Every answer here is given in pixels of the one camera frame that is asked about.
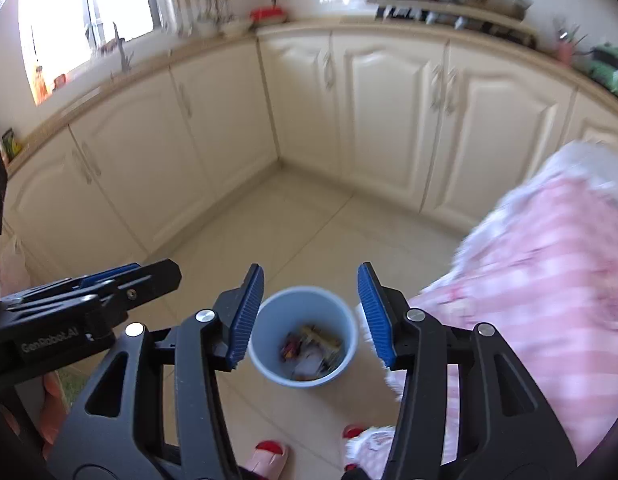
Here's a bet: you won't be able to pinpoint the green electric cooker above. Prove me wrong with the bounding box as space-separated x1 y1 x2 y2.
586 42 618 93

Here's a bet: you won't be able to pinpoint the steel kitchen faucet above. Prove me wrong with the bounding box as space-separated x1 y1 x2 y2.
111 22 132 73

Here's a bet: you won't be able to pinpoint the small green packet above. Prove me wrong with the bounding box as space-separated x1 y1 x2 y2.
1 128 22 158

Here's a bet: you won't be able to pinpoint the row of hanging kitchen utensils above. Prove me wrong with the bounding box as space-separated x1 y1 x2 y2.
176 0 235 38

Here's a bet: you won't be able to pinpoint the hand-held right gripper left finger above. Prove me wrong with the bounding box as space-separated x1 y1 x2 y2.
46 263 266 480

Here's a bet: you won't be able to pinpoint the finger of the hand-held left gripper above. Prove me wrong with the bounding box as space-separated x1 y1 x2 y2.
80 263 142 285
0 259 182 341

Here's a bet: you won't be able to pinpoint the pile of snack wrappers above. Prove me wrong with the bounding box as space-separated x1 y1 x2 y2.
280 324 344 381

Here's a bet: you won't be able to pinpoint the light blue plastic bin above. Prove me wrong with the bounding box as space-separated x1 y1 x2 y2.
247 286 360 391

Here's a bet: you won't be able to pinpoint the black glass gas stove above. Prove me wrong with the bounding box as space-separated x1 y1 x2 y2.
366 0 537 43

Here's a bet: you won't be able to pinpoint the white lace table cover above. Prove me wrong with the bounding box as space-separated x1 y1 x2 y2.
532 141 618 186

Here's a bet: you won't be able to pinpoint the person's left hand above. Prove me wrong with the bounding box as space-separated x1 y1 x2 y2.
41 372 70 443

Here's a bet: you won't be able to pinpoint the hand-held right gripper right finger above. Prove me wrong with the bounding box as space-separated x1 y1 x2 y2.
357 261 575 480

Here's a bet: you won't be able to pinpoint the sliding kitchen window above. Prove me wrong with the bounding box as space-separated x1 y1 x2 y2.
19 0 155 106

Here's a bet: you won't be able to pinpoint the red plastic box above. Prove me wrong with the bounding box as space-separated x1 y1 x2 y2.
249 6 286 25

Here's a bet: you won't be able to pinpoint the cream lower kitchen cabinets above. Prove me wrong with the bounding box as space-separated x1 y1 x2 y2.
4 25 618 281

